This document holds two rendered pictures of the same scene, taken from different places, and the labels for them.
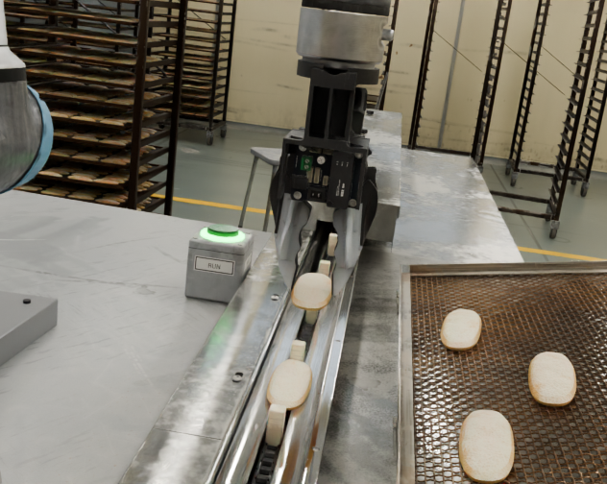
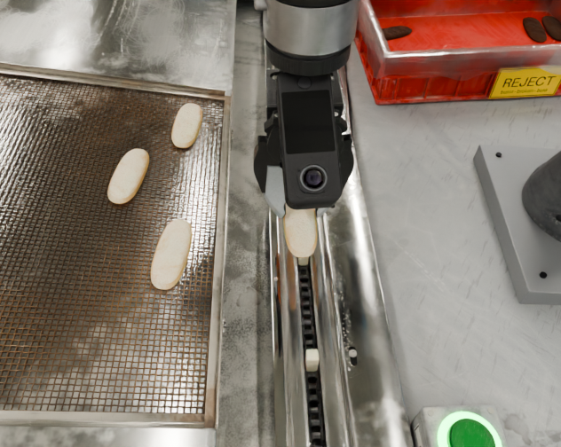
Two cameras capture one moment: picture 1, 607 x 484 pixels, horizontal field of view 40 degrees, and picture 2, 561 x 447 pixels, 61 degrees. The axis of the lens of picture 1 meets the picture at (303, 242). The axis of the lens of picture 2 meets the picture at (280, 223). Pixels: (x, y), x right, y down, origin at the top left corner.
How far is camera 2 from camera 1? 1.10 m
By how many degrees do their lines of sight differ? 113
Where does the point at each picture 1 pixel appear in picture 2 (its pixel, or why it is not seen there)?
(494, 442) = (185, 114)
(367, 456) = (243, 210)
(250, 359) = (332, 225)
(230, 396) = not seen: hidden behind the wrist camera
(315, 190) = not seen: hidden behind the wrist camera
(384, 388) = (233, 294)
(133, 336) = (453, 308)
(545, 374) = (135, 166)
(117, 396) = (406, 223)
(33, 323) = (514, 258)
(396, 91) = not seen: outside the picture
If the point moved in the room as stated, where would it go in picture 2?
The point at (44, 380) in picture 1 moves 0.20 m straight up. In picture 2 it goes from (459, 225) to (512, 111)
